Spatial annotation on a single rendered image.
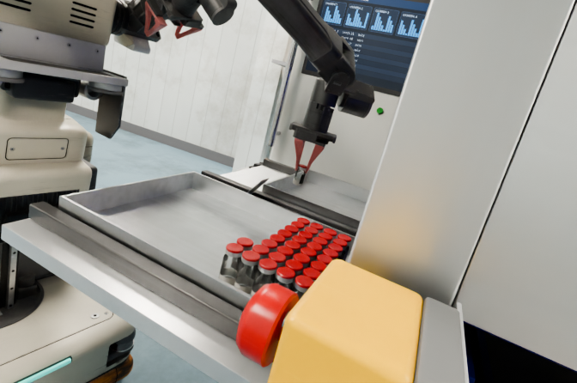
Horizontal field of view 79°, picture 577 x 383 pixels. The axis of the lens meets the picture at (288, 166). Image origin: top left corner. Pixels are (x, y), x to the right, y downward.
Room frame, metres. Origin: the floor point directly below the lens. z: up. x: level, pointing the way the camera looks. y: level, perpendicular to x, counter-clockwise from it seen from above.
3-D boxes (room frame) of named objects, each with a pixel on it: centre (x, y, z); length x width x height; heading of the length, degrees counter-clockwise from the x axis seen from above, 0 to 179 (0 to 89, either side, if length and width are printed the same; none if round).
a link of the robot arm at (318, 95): (0.76, -0.04, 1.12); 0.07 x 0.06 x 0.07; 101
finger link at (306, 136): (0.76, -0.03, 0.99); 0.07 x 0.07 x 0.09; 85
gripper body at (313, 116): (0.76, -0.04, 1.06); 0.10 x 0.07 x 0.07; 85
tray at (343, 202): (0.74, -0.16, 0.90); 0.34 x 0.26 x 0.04; 68
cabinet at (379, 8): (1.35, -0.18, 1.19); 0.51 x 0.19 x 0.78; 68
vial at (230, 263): (0.37, 0.04, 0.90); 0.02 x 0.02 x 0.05
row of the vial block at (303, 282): (0.41, -0.08, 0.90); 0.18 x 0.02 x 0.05; 158
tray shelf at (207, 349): (0.61, -0.04, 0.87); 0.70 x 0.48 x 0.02; 158
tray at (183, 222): (0.46, 0.07, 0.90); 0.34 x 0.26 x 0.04; 68
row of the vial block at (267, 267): (0.42, -0.03, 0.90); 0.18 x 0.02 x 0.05; 158
